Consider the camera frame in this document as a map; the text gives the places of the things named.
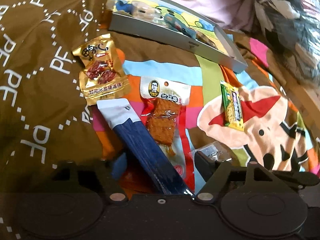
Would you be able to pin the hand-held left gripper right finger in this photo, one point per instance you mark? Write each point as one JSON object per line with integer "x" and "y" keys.
{"x": 203, "y": 165}

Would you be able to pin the red white tofu snack packet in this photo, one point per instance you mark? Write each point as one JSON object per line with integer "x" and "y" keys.
{"x": 162, "y": 120}

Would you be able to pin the clear bag of checkered cloth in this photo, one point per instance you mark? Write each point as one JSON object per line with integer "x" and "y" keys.
{"x": 287, "y": 17}

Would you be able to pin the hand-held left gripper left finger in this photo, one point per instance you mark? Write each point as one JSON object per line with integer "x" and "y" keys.
{"x": 118, "y": 165}

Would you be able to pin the light blue snack packet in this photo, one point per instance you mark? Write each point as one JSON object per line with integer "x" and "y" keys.
{"x": 180, "y": 26}

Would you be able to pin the small clear wrapper packet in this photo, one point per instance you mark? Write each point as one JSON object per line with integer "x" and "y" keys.
{"x": 212, "y": 150}

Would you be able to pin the brown patterned blanket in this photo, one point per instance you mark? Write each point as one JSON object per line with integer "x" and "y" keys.
{"x": 37, "y": 105}

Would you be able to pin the yellow green snack packet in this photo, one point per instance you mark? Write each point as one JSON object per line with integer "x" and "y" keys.
{"x": 232, "y": 105}

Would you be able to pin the grey shallow box tray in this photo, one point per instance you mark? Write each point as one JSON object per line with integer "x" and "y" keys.
{"x": 162, "y": 40}

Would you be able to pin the long blue white packet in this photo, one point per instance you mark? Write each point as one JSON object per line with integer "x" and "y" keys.
{"x": 140, "y": 142}

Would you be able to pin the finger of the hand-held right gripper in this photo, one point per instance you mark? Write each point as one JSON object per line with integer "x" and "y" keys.
{"x": 300, "y": 178}

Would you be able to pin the cartoon crayon drawing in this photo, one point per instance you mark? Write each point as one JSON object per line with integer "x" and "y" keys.
{"x": 175, "y": 11}

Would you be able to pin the gold snack packet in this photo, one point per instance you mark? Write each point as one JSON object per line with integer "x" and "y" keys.
{"x": 100, "y": 85}

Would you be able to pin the colourful cartoon bed sheet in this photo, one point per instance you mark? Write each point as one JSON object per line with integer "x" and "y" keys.
{"x": 262, "y": 120}

